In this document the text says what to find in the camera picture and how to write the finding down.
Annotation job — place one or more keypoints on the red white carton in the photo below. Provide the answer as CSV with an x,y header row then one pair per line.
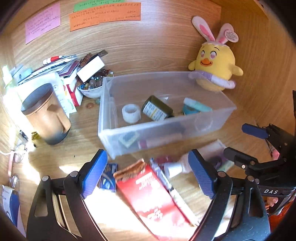
x,y
74,95

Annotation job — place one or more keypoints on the eyeglasses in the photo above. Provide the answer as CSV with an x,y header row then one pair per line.
x,y
20,153

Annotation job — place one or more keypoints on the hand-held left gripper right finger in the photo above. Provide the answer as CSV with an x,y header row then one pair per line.
x,y
201,173

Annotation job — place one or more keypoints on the small amber bottle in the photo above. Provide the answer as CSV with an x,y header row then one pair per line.
x,y
36,140

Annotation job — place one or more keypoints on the clear plastic clip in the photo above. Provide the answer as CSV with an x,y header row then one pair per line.
x,y
23,136

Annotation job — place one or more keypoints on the dark green bottle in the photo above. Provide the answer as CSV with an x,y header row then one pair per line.
x,y
157,109

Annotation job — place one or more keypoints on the white printed pen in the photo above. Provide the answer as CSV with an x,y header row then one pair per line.
x,y
178,199

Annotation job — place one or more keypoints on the white green eraser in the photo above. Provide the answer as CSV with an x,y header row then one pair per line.
x,y
128,139

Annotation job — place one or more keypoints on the person's right hand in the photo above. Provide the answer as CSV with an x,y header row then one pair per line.
x,y
271,202

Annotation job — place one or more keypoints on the translucent white tape roll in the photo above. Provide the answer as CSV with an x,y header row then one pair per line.
x,y
130,113

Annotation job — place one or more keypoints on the small white bottle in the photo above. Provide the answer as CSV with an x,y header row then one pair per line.
x,y
178,166

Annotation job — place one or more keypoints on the yellow chick plush toy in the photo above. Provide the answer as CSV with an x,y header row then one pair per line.
x,y
215,62

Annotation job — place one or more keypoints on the clear plastic storage box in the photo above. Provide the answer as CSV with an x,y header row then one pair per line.
x,y
150,85

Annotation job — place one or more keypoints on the orange red cloth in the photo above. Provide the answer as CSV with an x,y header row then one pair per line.
x,y
283,213

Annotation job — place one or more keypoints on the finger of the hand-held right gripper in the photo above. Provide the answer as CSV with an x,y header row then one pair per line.
x,y
240,158
253,131

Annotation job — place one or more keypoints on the purple bottle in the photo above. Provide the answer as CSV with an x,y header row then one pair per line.
x,y
216,162

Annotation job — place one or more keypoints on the white rectangular box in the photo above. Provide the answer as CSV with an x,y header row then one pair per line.
x,y
90,68

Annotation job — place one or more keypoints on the red white marker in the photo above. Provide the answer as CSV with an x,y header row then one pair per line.
x,y
52,59

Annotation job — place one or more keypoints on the green cap spray bottle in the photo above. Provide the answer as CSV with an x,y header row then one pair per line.
x,y
7,76

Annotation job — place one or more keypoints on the pink sticky note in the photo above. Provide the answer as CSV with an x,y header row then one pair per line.
x,y
42,22

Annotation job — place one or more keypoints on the red envelope packet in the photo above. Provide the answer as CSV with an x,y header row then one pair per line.
x,y
148,199

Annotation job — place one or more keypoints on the light teal tube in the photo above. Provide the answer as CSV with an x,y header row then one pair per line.
x,y
196,104

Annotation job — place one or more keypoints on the dark brown wooden piece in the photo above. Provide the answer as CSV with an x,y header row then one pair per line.
x,y
86,59

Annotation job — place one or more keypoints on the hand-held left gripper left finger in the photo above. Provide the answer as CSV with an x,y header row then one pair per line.
x,y
94,171

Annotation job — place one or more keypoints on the teal tape roll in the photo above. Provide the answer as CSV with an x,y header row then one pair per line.
x,y
189,110

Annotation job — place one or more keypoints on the brown ceramic mug with lid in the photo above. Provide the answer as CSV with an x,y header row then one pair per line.
x,y
44,115

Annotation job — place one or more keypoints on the orange sticky note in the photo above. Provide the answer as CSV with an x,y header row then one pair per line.
x,y
104,17

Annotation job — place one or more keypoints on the brown bead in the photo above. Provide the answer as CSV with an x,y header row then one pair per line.
x,y
89,105

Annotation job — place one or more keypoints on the green sticky note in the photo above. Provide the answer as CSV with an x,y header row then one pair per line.
x,y
97,5

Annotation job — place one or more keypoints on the pile of glass beads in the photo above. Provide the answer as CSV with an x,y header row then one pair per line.
x,y
92,82

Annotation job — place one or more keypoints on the keyring with pink charm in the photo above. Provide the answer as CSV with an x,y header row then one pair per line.
x,y
275,154

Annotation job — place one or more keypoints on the white ceramic bowl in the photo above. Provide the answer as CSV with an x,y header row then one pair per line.
x,y
91,93

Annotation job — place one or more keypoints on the blue white card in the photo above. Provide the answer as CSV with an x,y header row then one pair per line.
x,y
12,206

